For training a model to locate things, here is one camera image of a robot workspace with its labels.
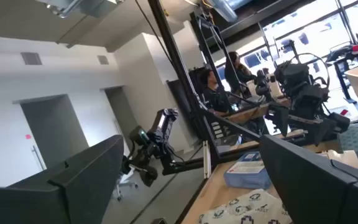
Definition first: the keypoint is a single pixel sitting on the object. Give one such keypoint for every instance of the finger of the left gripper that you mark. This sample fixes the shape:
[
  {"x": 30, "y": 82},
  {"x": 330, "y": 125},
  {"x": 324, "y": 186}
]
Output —
[
  {"x": 331, "y": 127},
  {"x": 278, "y": 119}
]

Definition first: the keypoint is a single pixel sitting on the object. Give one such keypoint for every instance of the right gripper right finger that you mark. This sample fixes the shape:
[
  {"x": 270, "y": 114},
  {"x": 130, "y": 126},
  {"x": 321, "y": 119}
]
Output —
[{"x": 315, "y": 193}]

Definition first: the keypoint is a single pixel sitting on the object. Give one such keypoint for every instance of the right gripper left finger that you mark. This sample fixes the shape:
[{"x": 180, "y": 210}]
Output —
[{"x": 73, "y": 193}]

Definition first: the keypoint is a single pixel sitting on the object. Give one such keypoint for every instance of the blue first aid kit box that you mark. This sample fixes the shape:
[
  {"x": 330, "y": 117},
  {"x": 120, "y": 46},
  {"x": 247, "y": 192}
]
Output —
[{"x": 247, "y": 172}]

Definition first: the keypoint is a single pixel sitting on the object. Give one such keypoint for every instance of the black background robot arm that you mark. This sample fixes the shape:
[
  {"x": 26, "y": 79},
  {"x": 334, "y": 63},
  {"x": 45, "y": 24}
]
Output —
[{"x": 263, "y": 84}]

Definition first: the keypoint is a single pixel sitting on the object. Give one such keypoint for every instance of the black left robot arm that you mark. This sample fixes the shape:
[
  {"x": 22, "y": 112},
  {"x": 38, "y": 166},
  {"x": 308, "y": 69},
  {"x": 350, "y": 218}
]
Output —
[{"x": 291, "y": 76}]

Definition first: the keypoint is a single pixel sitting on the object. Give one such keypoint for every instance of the wooden background table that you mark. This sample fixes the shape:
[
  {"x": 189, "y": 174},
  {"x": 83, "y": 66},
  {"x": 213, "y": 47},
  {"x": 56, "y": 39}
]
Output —
[{"x": 247, "y": 115}]

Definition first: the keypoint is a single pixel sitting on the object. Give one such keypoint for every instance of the black background equipment stand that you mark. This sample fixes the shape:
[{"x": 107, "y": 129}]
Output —
[{"x": 340, "y": 71}]

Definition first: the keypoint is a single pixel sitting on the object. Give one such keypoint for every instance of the white office chair base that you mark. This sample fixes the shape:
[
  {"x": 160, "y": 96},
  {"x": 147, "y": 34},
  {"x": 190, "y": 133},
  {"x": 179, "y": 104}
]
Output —
[{"x": 124, "y": 184}]

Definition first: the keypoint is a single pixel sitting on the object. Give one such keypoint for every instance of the person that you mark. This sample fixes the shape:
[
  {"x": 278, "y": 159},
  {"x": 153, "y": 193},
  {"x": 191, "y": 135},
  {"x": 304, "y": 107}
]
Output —
[
  {"x": 211, "y": 95},
  {"x": 235, "y": 73}
]

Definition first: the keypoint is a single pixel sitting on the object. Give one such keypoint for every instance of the large glass window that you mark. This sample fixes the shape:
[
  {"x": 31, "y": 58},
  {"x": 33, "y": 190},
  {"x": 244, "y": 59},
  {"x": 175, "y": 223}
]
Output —
[{"x": 315, "y": 37}]

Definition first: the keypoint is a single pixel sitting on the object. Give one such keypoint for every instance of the grey door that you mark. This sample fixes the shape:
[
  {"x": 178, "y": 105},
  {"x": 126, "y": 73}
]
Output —
[
  {"x": 54, "y": 130},
  {"x": 121, "y": 115}
]

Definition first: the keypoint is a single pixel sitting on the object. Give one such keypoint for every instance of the white patterned soft pack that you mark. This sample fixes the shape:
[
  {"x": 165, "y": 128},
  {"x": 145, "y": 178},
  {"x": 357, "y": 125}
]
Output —
[{"x": 247, "y": 208}]

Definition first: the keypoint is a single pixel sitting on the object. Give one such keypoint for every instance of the metal ceiling pipe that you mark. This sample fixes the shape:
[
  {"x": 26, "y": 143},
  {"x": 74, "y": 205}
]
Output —
[{"x": 64, "y": 7}]

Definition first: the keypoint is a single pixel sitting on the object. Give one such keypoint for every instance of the small red wall sticker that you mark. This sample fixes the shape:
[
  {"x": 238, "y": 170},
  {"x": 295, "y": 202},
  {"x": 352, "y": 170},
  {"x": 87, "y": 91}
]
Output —
[{"x": 28, "y": 136}]

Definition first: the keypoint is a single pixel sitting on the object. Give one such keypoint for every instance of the black background station frame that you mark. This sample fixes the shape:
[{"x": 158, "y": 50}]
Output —
[{"x": 205, "y": 46}]

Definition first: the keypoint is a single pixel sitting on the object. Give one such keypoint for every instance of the black metal table frame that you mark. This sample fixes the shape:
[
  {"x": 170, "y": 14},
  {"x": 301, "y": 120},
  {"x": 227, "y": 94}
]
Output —
[{"x": 179, "y": 62}]

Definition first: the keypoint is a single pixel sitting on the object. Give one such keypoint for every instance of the silver ceiling duct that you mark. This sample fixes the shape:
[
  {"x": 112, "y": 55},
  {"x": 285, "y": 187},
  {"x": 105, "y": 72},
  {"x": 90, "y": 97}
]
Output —
[{"x": 225, "y": 7}]

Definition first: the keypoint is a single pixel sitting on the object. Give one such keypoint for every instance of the grey wall vent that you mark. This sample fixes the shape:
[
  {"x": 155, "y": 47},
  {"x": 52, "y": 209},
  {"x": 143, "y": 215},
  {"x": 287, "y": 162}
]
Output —
[
  {"x": 103, "y": 59},
  {"x": 31, "y": 58}
]

